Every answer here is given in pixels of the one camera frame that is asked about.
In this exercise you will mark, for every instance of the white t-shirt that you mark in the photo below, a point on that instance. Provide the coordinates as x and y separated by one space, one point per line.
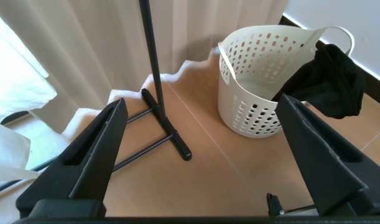
12 87

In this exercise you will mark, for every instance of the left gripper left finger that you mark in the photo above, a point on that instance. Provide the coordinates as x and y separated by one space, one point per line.
90 174

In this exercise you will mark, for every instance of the window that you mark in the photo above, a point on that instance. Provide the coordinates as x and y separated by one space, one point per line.
14 116

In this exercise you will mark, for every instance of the black garment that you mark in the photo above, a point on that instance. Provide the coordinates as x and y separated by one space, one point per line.
329 84

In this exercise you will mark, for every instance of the black clothes rack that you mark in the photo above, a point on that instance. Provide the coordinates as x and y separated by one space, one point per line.
152 46

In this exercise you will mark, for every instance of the beige curtain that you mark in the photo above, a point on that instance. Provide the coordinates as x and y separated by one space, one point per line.
99 46

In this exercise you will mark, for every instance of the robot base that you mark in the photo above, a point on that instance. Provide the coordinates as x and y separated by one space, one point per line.
273 205

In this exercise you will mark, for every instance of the white laundry basket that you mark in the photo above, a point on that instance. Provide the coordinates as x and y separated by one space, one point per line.
239 109

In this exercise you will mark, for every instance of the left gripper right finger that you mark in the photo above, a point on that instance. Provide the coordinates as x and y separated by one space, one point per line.
323 168

